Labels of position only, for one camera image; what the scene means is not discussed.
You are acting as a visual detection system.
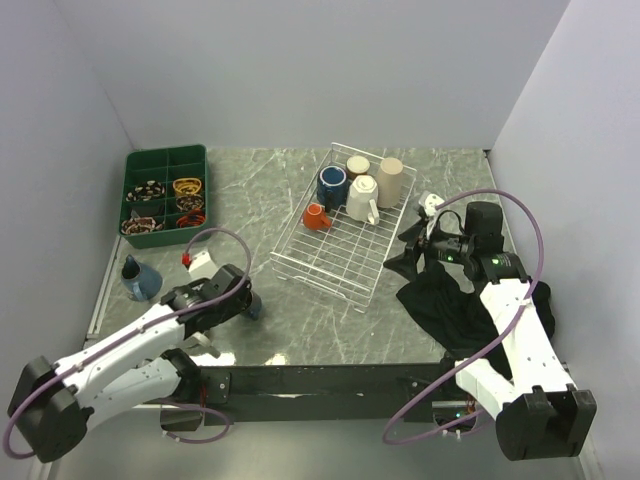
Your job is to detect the black white bracelets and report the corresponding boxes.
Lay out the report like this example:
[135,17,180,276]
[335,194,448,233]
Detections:
[125,180,166,203]

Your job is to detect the black base beam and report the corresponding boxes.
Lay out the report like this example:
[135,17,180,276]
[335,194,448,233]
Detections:
[165,359,452,422]

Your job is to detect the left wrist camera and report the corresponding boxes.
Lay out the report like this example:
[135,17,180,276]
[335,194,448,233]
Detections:
[182,250,218,281]

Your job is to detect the green divided organizer tray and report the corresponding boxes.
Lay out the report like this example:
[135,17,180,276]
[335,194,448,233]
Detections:
[118,144,212,249]

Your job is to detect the brown and cream cup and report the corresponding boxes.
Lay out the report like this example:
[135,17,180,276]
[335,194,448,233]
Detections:
[345,155,370,181]

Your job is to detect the black cloth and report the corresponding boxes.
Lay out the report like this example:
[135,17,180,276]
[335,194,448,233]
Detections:
[395,262,557,371]

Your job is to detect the gold bangles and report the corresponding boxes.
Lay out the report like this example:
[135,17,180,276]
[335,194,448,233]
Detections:
[172,177,203,197]

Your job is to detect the tall beige tumbler cup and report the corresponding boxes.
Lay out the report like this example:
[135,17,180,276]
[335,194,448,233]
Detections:
[375,157,404,209]

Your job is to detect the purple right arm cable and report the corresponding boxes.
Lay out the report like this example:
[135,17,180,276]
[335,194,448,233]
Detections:
[382,188,545,447]

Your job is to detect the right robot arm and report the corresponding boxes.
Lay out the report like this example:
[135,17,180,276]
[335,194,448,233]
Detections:
[384,194,597,461]

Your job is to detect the white wire dish rack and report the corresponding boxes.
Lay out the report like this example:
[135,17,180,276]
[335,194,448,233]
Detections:
[270,166,417,312]

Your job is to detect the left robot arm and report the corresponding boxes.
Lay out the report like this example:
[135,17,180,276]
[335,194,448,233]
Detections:
[8,264,253,463]

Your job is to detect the orange ceramic mug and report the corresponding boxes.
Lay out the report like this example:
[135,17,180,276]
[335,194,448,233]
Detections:
[302,203,332,231]

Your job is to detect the white faceted mug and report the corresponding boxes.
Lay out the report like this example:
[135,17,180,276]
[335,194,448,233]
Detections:
[346,175,380,225]

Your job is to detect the blue enamel mug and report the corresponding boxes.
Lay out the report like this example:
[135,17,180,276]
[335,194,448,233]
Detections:
[316,165,349,213]

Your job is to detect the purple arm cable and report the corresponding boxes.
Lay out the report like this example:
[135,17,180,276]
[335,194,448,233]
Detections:
[2,227,252,460]
[382,188,545,447]

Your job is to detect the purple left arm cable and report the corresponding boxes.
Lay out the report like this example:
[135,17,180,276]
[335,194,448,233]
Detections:
[2,227,252,460]

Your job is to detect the brown white bracelets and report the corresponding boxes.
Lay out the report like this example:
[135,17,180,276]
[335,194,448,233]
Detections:
[121,215,165,235]

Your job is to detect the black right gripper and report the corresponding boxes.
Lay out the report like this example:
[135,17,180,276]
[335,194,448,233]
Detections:
[383,216,475,282]

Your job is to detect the aluminium frame rail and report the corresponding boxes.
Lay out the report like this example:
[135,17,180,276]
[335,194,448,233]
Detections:
[27,234,166,480]

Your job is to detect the cream mug grey handle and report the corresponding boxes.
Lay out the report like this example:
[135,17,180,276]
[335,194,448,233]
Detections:
[182,332,221,358]

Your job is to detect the dark navy glazed mug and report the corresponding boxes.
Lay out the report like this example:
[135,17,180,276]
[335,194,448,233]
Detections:
[243,292,262,321]

